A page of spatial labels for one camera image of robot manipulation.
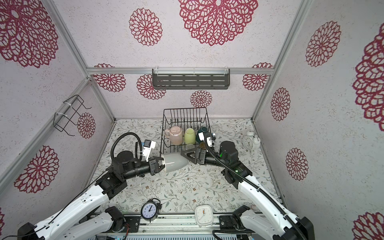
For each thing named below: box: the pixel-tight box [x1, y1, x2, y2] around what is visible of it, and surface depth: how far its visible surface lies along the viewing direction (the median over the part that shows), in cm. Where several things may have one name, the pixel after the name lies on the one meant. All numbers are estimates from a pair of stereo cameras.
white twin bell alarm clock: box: [242, 131, 261, 150], surface depth 97 cm
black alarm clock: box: [140, 198, 163, 223], surface depth 78 cm
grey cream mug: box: [161, 153, 189, 173], surface depth 62 cm
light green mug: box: [184, 128, 196, 144], surface depth 99 cm
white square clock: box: [195, 204, 214, 228], surface depth 76 cm
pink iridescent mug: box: [164, 126, 183, 146], surface depth 98 cm
